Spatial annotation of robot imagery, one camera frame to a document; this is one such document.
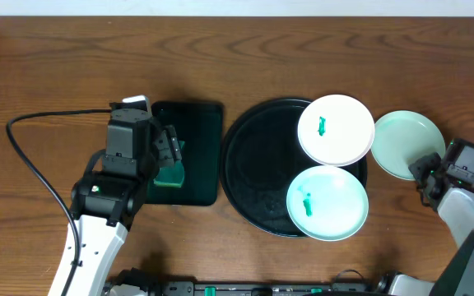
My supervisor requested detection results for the green sponge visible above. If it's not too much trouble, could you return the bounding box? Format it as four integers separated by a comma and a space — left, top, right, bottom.
153, 138, 185, 188

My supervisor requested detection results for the mint green plate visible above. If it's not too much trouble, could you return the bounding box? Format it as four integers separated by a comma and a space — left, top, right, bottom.
371, 110, 446, 181
286, 165, 369, 242

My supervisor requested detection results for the mint green plate front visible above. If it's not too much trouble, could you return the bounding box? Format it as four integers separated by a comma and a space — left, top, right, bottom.
286, 165, 369, 242

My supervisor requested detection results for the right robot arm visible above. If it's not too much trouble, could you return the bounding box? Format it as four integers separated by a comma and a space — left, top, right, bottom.
376, 152, 474, 296

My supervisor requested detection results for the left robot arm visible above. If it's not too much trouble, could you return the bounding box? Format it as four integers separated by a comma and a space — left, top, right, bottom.
49, 124, 185, 295

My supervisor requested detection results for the black rectangular tray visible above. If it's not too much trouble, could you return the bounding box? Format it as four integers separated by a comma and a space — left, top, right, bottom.
146, 101, 223, 206

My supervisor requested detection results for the black round tray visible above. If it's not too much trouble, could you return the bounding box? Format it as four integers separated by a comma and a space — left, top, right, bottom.
221, 98, 368, 237

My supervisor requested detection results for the white pink plate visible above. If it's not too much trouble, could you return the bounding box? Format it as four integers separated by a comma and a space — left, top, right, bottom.
296, 95, 375, 167

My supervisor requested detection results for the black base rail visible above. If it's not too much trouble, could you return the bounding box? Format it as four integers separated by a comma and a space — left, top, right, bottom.
103, 280, 386, 296

